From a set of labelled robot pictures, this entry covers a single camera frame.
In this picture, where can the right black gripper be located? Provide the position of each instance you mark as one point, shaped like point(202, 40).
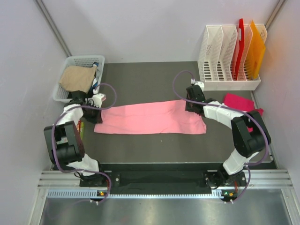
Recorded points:
point(188, 108)

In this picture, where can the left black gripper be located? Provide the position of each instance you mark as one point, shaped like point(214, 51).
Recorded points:
point(98, 119)

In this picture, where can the light pink t shirt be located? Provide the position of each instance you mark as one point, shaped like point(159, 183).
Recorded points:
point(168, 117)

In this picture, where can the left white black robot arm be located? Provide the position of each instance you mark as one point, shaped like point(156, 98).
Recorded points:
point(63, 140)

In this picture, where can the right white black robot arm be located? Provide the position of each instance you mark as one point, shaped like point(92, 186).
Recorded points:
point(250, 135)

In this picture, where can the red colourful book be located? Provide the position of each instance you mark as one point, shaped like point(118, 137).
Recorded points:
point(80, 128)

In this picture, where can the dark clothes in basket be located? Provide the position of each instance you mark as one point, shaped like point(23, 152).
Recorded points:
point(94, 84)

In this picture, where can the folded magenta t shirt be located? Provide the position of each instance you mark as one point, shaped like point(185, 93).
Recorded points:
point(240, 103)

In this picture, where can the white plastic laundry basket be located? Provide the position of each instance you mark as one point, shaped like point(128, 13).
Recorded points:
point(86, 61)

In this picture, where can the beige folded t shirt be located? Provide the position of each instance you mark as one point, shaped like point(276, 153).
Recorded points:
point(76, 78)

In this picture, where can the white mesh file organizer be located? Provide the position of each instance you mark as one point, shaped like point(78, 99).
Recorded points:
point(216, 57)

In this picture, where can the orange plastic folder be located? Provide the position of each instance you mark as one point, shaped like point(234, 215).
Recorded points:
point(255, 53)

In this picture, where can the red plastic folder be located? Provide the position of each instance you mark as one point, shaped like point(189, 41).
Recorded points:
point(241, 40)

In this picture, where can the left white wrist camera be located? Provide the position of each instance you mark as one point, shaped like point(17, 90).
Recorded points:
point(98, 98)

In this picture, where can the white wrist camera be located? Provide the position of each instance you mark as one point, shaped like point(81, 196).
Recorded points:
point(198, 83)
point(98, 98)

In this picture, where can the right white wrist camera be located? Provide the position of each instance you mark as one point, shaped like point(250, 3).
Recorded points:
point(198, 83)

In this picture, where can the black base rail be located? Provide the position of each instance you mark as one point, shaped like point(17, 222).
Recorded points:
point(162, 178)

